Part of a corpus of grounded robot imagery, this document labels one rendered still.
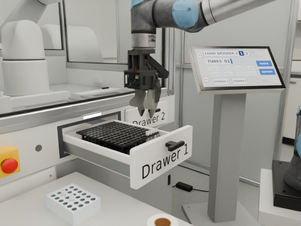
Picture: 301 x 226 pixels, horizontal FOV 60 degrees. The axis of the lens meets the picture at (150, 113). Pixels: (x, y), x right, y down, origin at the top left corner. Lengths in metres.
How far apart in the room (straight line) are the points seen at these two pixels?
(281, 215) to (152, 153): 0.36
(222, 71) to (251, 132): 1.00
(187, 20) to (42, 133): 0.55
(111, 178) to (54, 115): 0.39
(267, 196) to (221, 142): 0.89
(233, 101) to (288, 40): 0.79
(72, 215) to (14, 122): 0.32
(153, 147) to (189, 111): 2.03
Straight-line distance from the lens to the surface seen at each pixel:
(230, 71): 1.59
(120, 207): 0.75
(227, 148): 1.73
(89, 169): 1.03
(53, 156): 0.92
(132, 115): 1.11
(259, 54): 1.76
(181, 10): 0.73
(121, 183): 1.19
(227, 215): 1.97
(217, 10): 0.83
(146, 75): 0.77
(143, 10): 0.77
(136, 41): 0.78
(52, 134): 0.90
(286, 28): 2.29
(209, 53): 1.62
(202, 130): 2.68
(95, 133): 0.89
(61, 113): 0.91
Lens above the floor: 1.17
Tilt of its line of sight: 13 degrees down
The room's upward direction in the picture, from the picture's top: straight up
